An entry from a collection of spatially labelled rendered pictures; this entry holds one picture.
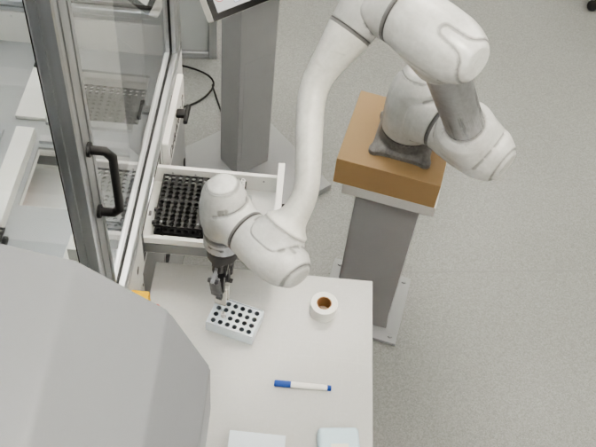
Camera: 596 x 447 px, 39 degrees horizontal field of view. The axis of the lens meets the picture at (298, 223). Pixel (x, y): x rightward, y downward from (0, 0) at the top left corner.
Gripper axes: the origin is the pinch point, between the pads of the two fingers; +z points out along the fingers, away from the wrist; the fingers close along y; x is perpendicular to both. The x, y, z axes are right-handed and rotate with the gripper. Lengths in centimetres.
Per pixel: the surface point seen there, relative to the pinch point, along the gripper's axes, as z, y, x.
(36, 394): -90, 75, 9
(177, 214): -6.3, -14.3, -18.2
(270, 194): 0.1, -35.0, 0.0
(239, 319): 4.4, 3.1, 5.8
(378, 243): 35, -58, 30
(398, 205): 10, -54, 33
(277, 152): 80, -123, -25
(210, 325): 4.8, 7.0, -0.2
